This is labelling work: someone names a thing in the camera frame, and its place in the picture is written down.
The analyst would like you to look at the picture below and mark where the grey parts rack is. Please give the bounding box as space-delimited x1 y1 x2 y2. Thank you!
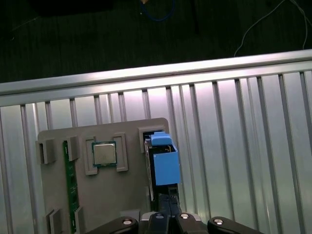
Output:
36 117 171 234

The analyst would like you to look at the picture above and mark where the hard disk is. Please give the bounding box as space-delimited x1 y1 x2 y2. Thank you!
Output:
143 131 181 203

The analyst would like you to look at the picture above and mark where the white floor cable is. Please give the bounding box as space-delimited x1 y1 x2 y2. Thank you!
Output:
233 0 311 57

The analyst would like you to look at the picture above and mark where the silver CPU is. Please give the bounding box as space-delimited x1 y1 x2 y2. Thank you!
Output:
91 140 117 168

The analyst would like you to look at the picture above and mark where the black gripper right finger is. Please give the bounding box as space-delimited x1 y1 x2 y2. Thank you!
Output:
170 193 264 234

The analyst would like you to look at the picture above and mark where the blue floor cable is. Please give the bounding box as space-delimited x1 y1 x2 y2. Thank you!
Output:
140 0 176 22

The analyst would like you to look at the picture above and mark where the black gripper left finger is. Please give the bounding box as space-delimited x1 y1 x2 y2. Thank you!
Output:
91 192 173 234

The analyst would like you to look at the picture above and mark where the green RAM stick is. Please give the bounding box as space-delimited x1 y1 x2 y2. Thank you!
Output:
62 140 80 234

